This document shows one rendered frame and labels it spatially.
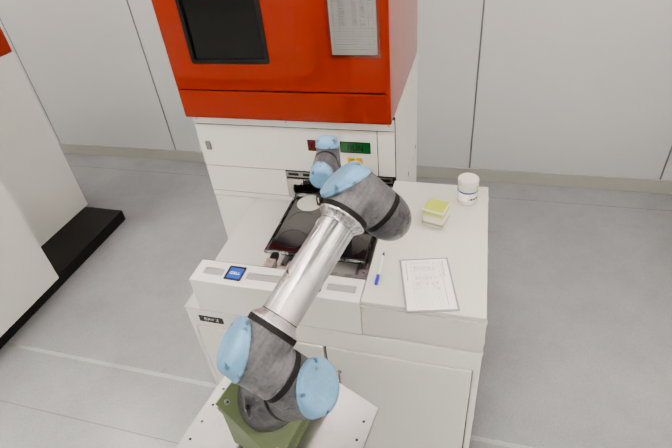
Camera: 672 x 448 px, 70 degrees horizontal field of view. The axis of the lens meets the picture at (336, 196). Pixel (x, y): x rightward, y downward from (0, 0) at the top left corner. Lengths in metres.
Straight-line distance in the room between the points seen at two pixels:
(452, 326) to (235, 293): 0.66
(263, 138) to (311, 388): 1.14
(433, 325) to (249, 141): 1.03
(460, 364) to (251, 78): 1.16
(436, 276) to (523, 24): 2.01
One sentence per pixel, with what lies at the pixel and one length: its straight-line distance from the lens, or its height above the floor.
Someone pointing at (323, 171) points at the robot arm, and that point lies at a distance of 1.42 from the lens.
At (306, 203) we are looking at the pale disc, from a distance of 1.88.
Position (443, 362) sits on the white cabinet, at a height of 0.75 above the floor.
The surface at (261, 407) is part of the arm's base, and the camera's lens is 1.15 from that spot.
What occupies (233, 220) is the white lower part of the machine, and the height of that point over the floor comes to 0.68.
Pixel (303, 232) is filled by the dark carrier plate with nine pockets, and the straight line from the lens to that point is 1.74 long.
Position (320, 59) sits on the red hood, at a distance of 1.64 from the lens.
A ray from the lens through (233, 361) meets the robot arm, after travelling 0.98.
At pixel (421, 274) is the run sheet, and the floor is 0.97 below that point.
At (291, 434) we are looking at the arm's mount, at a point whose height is 0.89.
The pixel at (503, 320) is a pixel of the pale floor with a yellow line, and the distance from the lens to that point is 2.65.
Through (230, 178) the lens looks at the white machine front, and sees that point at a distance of 2.10.
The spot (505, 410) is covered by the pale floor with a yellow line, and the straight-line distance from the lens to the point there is 2.36.
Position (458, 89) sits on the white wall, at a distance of 3.27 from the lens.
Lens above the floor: 2.00
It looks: 35 degrees down
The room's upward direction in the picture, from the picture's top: 6 degrees counter-clockwise
